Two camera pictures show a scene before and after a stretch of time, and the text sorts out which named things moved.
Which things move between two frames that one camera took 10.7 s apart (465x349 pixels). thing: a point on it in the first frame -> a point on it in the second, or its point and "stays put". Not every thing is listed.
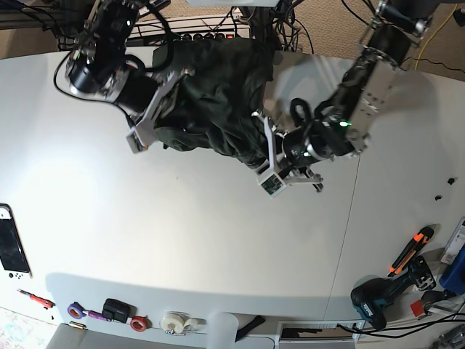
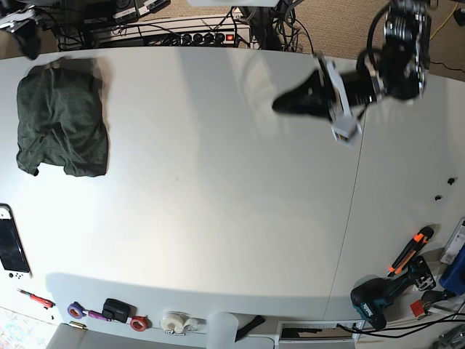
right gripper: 290,155 -> 345,126
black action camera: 114,310 stays put
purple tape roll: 75,310 stays put
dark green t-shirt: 219,105 -> 62,118
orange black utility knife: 421,239 stays put
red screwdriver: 45,303 stays put
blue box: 453,280 stays put
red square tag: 417,307 stays put
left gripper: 141,96 -> 13,20
